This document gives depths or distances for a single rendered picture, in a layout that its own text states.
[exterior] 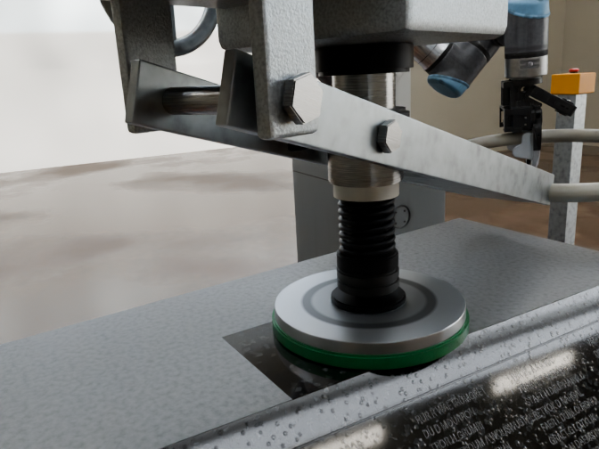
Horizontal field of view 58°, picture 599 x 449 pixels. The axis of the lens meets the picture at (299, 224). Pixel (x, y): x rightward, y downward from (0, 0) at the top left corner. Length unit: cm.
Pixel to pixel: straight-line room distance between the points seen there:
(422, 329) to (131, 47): 37
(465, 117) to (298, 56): 718
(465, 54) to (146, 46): 100
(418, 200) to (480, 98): 587
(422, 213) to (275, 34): 157
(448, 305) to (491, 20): 29
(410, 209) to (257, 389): 140
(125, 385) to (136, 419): 6
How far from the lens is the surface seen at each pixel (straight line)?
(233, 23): 56
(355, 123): 46
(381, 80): 55
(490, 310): 68
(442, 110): 726
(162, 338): 64
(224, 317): 67
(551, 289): 76
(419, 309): 60
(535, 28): 133
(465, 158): 65
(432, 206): 192
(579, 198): 95
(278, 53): 36
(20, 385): 61
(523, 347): 66
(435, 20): 47
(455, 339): 58
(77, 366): 62
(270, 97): 35
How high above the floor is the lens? 112
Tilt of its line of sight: 15 degrees down
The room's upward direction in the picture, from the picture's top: 3 degrees counter-clockwise
